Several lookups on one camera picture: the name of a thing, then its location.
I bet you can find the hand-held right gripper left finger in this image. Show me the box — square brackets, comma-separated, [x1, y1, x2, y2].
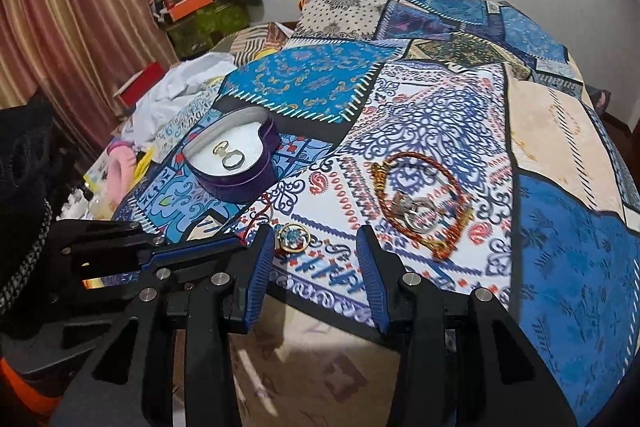
[50, 224, 277, 427]

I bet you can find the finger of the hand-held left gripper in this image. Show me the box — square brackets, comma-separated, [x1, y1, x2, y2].
[72, 236, 247, 294]
[50, 219, 167, 259]

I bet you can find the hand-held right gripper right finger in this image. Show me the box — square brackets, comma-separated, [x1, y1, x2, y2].
[356, 224, 578, 427]

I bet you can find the gold pendant with blue stone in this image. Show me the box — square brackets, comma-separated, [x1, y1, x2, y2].
[275, 224, 314, 254]

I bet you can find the thin red string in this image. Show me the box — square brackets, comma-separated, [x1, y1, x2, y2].
[239, 193, 277, 244]

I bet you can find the large silver ring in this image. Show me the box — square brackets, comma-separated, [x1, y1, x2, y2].
[404, 201, 442, 234]

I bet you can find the purple heart-shaped jewelry box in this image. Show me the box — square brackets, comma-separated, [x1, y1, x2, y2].
[181, 106, 280, 202]

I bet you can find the gold chain bracelet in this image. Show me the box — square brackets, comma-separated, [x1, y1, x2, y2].
[371, 161, 475, 260]

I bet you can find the pink slipper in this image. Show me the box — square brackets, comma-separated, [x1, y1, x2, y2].
[106, 141, 139, 198]

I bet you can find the yellow cloth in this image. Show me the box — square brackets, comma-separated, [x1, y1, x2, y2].
[134, 146, 157, 178]

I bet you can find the black bag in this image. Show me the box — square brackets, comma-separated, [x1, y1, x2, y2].
[0, 99, 63, 308]

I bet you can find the red box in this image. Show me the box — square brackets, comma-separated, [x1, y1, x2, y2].
[113, 62, 169, 108]

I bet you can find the white cloth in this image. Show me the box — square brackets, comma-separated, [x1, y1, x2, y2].
[131, 56, 237, 131]

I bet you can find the blue patchwork blanket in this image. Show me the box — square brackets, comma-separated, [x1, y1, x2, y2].
[114, 0, 640, 424]

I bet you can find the striped cloth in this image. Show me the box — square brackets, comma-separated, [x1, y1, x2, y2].
[215, 23, 297, 58]

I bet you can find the striped brown curtain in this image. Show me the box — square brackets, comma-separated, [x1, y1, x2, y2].
[0, 0, 179, 160]

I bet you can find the green cloth-covered cabinet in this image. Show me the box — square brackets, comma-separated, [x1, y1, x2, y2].
[164, 2, 252, 58]

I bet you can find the orange box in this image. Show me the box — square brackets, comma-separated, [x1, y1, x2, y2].
[166, 0, 214, 22]

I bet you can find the dark slipper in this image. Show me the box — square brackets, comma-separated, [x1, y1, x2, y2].
[584, 83, 613, 111]

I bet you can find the grey braided strap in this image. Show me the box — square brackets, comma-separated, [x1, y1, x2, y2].
[0, 201, 54, 314]

